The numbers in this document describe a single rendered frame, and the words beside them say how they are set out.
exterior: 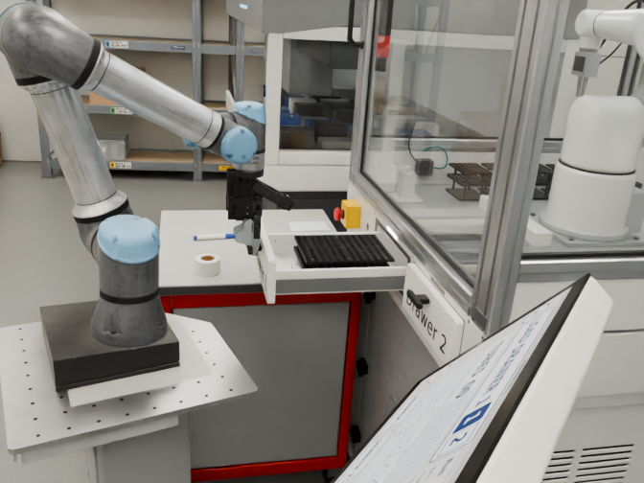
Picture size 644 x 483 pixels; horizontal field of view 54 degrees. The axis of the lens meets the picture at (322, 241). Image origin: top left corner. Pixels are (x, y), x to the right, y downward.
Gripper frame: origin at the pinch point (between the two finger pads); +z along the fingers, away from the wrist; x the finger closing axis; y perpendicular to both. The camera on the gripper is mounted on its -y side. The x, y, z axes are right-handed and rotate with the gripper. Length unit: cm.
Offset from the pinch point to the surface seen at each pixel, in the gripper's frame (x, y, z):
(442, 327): 40, -33, 2
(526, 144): 55, -36, -39
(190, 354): 24.7, 16.4, 14.4
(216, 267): -15.8, 8.9, 12.2
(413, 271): 21.6, -33.4, -2.1
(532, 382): 104, -12, -29
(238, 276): -14.5, 3.0, 14.4
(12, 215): -289, 130, 90
